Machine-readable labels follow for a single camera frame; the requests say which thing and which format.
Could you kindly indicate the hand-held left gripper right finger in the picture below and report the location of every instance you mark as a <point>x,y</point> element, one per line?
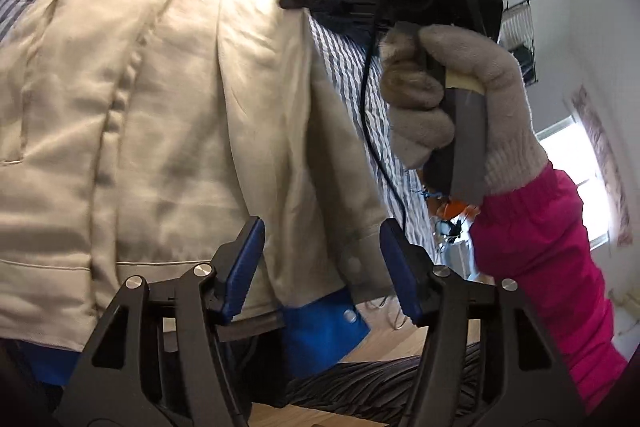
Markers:
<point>400,272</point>

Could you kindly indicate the person's right forearm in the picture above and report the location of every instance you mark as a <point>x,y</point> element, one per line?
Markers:
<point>540,267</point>

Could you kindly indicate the blue white striped quilt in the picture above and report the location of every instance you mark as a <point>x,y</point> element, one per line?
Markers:
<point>345,72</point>

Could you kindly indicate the person's right hand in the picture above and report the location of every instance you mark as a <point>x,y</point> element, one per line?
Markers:
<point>505,117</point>

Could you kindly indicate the window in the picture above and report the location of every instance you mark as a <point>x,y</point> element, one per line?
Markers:
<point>575,177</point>

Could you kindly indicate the beige and blue jacket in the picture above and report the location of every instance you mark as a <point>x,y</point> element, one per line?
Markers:
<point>165,107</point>

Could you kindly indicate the orange object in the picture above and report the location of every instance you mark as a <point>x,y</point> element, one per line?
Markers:
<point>452,212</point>

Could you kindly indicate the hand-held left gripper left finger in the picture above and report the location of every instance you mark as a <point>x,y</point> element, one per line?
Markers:
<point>245,267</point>

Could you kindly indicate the metal drying rack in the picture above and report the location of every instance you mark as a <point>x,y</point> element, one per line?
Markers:
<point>520,37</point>

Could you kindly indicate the floral curtain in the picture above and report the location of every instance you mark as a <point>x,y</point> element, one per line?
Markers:
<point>607,167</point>

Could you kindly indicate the dark striped cloth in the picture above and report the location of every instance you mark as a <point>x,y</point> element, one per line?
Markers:
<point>360,382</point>

